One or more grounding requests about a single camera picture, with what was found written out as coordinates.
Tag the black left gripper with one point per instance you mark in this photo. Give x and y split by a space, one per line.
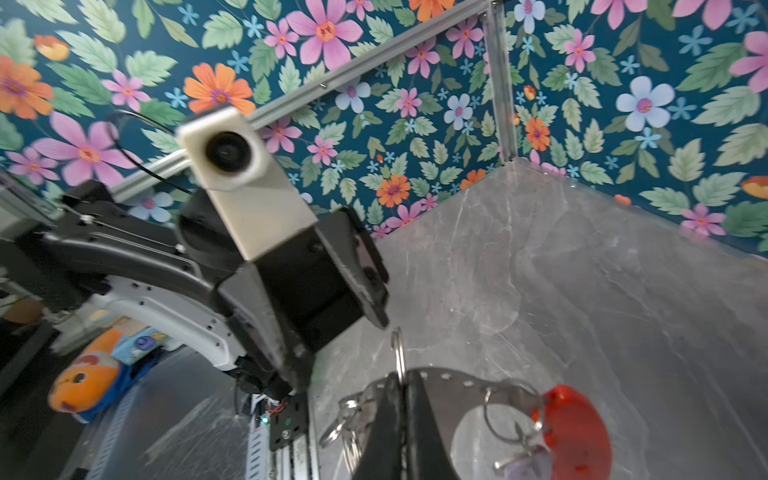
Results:
292 301

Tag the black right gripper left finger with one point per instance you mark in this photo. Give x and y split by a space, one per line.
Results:
382 458

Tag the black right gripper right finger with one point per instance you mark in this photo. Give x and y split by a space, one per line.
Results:
425 453

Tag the steel keyring with red handle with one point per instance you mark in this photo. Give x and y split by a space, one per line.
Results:
484 421

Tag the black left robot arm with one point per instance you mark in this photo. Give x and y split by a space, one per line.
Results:
164 277

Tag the orange plush toy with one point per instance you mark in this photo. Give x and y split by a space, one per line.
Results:
104 371

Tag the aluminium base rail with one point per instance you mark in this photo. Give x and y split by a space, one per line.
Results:
296 461

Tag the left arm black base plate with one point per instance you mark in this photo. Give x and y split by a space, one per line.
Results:
287 420

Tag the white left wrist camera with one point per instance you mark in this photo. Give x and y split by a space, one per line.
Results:
249 189

